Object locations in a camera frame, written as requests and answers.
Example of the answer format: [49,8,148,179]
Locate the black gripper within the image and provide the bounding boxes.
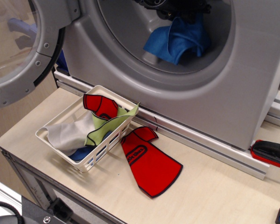
[135,0,211,24]

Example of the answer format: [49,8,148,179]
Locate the red and black clamp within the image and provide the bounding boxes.
[250,140,280,168]

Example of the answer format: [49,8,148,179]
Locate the round grey washer door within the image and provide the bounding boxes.
[0,0,80,108]

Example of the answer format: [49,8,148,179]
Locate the dark blue cloth in basket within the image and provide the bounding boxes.
[69,132,112,161]

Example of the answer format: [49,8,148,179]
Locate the black bracket on table frame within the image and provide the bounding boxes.
[48,198,73,222]

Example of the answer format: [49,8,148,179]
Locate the grey cloth in basket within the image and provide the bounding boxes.
[42,112,95,156]

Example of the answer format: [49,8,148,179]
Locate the grey toy washing machine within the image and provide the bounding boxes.
[63,0,280,149]

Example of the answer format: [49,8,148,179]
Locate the blue clamp behind door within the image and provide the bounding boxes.
[7,18,37,38]

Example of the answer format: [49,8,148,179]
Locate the white plastic laundry basket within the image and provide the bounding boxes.
[35,97,136,172]

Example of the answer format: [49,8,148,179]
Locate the grey robot base with cable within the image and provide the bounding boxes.
[0,200,54,224]

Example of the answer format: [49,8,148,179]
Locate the aluminium extrusion rail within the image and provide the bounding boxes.
[53,70,280,180]

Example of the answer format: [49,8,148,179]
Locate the green felt cloth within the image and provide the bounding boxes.
[84,103,139,147]

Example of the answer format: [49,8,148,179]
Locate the red felt shirt in basket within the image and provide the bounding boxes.
[83,94,118,120]

